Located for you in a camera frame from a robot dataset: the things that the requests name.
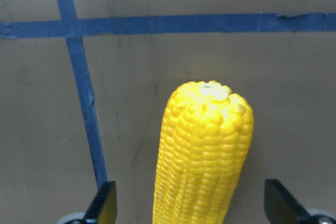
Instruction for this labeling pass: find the yellow corn cob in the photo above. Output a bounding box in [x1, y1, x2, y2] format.
[152, 81, 254, 223]

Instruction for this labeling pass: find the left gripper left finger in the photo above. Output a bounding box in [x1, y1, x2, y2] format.
[59, 180, 118, 224]

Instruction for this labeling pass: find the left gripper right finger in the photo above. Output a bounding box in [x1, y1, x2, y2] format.
[264, 179, 335, 224]

